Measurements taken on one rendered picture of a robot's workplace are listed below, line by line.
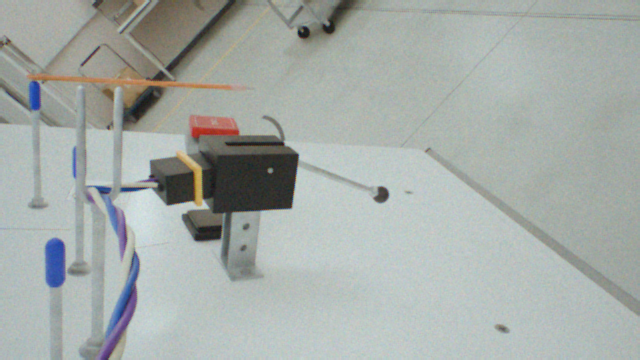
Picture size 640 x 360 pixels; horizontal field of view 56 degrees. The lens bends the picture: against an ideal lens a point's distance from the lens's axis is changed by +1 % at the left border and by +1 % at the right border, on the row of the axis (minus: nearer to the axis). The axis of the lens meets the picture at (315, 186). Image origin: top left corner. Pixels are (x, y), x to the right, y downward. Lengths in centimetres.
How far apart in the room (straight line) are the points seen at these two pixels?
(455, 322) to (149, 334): 19
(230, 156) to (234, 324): 10
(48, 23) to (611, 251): 771
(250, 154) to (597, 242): 146
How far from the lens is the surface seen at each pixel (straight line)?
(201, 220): 47
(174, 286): 40
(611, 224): 178
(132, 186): 38
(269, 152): 38
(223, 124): 65
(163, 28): 862
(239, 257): 42
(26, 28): 863
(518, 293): 47
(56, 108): 146
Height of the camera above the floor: 127
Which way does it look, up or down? 26 degrees down
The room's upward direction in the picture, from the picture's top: 47 degrees counter-clockwise
